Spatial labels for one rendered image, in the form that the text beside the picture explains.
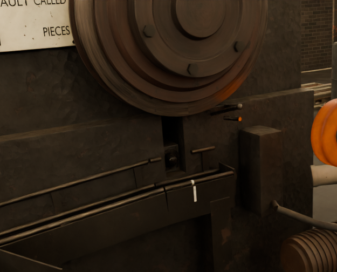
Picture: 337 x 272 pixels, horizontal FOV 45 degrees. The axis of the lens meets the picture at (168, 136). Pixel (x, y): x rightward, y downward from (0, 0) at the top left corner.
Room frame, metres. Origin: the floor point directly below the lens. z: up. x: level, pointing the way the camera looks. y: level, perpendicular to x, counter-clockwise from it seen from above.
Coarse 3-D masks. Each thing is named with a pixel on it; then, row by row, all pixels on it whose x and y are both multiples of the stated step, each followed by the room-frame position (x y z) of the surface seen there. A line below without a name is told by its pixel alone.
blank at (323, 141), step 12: (324, 108) 0.87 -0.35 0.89; (336, 108) 0.85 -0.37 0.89; (324, 120) 0.84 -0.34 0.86; (336, 120) 0.85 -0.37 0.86; (312, 132) 0.86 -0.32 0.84; (324, 132) 0.84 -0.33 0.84; (312, 144) 0.86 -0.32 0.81; (324, 144) 0.84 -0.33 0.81; (336, 144) 0.85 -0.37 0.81; (324, 156) 0.84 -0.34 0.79; (336, 156) 0.85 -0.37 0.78
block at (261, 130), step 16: (256, 128) 1.07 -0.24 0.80; (272, 128) 1.06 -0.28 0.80; (240, 144) 1.09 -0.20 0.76; (256, 144) 1.02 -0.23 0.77; (272, 144) 1.02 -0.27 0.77; (240, 160) 1.09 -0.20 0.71; (256, 160) 1.02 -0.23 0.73; (272, 160) 1.02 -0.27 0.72; (256, 176) 1.02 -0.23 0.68; (272, 176) 1.02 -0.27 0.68; (256, 192) 1.02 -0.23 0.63; (272, 192) 1.02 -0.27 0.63; (256, 208) 1.03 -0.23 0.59
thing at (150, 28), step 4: (144, 28) 0.81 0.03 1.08; (148, 28) 0.81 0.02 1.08; (152, 28) 0.81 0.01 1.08; (144, 32) 0.80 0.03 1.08; (148, 32) 0.81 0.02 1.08; (152, 32) 0.81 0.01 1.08; (148, 36) 0.81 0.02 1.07; (152, 36) 0.81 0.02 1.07; (236, 44) 0.88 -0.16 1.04; (240, 44) 0.89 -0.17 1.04; (244, 44) 0.89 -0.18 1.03; (236, 48) 0.88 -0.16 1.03; (240, 48) 0.89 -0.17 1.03; (192, 64) 0.84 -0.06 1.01; (196, 64) 0.85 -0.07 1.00; (188, 68) 0.84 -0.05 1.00; (192, 68) 0.84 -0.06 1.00; (196, 68) 0.84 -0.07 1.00; (192, 72) 0.84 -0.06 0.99; (196, 72) 0.84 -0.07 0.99
